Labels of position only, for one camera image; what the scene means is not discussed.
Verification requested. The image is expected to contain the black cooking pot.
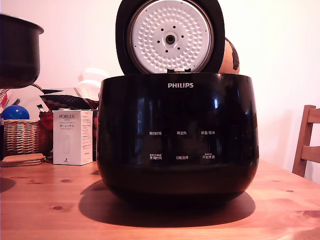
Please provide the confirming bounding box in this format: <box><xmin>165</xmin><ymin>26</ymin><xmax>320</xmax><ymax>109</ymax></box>
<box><xmin>0</xmin><ymin>13</ymin><xmax>45</xmax><ymax>89</ymax></box>

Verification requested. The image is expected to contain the black Philips rice cooker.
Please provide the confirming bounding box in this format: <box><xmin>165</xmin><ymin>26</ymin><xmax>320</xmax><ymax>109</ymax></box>
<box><xmin>96</xmin><ymin>72</ymin><xmax>260</xmax><ymax>201</ymax></box>

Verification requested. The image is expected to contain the black rice cooker lid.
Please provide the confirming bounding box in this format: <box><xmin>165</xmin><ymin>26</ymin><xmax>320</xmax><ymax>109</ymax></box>
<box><xmin>115</xmin><ymin>0</ymin><xmax>226</xmax><ymax>75</ymax></box>

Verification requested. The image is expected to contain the white plastic bag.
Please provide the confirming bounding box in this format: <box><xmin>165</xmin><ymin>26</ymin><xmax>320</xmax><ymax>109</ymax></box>
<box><xmin>73</xmin><ymin>67</ymin><xmax>111</xmax><ymax>98</ymax></box>

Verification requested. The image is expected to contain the white Porlex box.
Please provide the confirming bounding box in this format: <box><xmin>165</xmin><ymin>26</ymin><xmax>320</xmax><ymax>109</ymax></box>
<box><xmin>51</xmin><ymin>109</ymin><xmax>94</xmax><ymax>166</ymax></box>

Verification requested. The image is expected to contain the dark dotted patterned cushion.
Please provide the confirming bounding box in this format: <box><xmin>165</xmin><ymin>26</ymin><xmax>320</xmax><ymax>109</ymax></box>
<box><xmin>39</xmin><ymin>93</ymin><xmax>100</xmax><ymax>111</ymax></box>

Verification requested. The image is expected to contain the brown globe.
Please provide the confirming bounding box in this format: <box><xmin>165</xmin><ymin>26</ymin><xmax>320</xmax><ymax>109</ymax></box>
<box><xmin>216</xmin><ymin>37</ymin><xmax>240</xmax><ymax>75</ymax></box>

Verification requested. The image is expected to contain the red knitted cloth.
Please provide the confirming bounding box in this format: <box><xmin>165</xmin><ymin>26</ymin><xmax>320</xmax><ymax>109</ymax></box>
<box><xmin>38</xmin><ymin>111</ymin><xmax>54</xmax><ymax>154</ymax></box>

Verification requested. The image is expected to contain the wicker basket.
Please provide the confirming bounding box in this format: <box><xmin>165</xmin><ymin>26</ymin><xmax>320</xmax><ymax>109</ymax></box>
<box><xmin>0</xmin><ymin>83</ymin><xmax>50</xmax><ymax>157</ymax></box>

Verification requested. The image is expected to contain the cork coaster stack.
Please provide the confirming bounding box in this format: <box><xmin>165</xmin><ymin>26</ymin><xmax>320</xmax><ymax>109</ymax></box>
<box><xmin>0</xmin><ymin>153</ymin><xmax>47</xmax><ymax>168</ymax></box>

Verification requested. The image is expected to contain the wooden chair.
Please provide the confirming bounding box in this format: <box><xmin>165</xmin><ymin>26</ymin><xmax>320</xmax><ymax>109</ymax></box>
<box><xmin>291</xmin><ymin>104</ymin><xmax>320</xmax><ymax>178</ymax></box>

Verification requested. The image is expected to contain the blue ball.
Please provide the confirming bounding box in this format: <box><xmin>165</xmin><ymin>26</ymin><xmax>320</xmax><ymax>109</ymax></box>
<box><xmin>1</xmin><ymin>104</ymin><xmax>31</xmax><ymax>121</ymax></box>

